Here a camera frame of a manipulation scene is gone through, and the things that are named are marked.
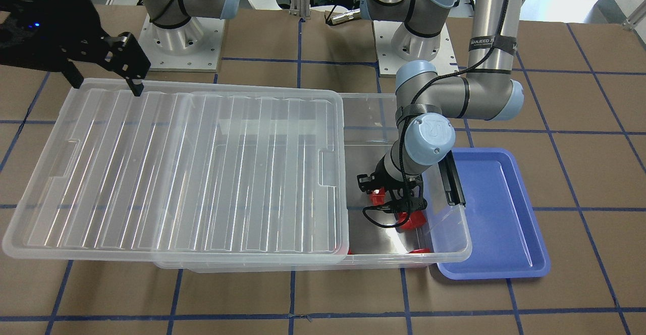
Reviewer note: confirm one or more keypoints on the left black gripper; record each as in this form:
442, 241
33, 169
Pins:
382, 179

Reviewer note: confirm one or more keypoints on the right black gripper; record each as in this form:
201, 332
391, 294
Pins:
75, 16

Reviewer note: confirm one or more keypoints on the clear plastic box lid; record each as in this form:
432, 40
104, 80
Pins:
77, 204

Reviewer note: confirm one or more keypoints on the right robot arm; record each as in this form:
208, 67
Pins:
171, 14

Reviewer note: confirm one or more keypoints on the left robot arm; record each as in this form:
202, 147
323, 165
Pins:
427, 100

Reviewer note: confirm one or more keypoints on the red block small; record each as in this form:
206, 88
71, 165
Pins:
378, 197

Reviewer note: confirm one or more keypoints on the clear plastic storage box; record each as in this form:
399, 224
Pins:
404, 244

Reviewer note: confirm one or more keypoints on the red block large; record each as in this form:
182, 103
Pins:
410, 222

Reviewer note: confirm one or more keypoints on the blue plastic tray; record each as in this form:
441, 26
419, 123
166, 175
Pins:
506, 241

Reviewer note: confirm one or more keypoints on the black box latch handle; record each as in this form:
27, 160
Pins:
451, 181

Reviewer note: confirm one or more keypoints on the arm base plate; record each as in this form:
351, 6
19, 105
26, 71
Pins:
396, 48
195, 47

